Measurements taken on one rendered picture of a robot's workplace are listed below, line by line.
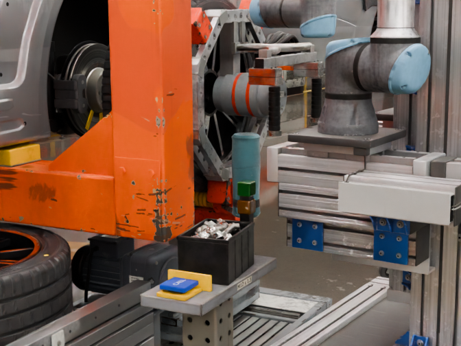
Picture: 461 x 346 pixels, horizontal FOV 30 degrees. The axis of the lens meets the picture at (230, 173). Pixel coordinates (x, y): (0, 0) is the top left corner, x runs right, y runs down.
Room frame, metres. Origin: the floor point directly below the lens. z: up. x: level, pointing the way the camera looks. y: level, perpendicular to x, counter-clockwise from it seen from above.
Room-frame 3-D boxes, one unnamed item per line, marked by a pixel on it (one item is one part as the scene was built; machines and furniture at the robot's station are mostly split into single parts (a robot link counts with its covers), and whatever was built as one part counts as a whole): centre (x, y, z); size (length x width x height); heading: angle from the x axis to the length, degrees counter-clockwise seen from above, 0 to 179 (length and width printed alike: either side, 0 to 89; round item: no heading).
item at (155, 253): (2.60, 0.36, 0.26); 0.42 x 0.18 x 0.35; 63
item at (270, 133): (2.55, -0.13, 0.83); 0.04 x 0.04 x 0.16
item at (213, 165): (2.81, 0.00, 0.85); 0.54 x 0.07 x 0.54; 153
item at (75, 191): (2.45, 0.51, 0.69); 0.52 x 0.17 x 0.35; 63
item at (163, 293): (1.98, 0.13, 0.45); 0.08 x 0.08 x 0.01; 63
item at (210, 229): (2.15, 0.04, 0.51); 0.20 x 0.14 x 0.13; 160
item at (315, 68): (2.87, -0.26, 0.93); 0.09 x 0.05 x 0.05; 63
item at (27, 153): (2.53, 0.66, 0.71); 0.14 x 0.14 x 0.05; 63
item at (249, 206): (2.31, -0.04, 0.59); 0.04 x 0.04 x 0.04; 63
